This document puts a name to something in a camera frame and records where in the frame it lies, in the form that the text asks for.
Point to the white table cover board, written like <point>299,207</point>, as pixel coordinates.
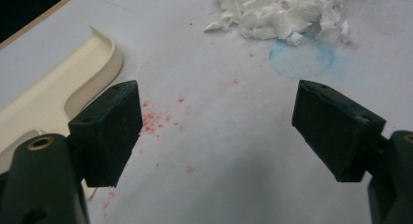
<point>227,152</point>

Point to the cream plastic dustpan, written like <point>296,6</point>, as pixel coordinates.
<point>39,94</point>

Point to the pile of white paper scraps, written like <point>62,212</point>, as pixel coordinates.
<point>276,16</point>

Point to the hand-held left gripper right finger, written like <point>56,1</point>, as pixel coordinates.
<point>337,133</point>

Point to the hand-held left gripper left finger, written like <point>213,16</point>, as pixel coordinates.
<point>107,133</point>

